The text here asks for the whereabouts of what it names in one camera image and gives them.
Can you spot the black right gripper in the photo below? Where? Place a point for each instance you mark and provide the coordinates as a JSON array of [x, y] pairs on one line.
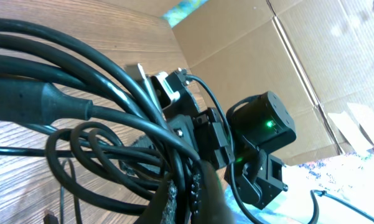
[[208, 130]]

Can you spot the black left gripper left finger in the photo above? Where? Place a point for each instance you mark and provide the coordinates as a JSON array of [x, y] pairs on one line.
[[162, 208]]

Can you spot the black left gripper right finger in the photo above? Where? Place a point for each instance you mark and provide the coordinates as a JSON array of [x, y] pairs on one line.
[[208, 205]]

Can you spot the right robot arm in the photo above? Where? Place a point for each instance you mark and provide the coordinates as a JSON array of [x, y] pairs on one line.
[[245, 136]]

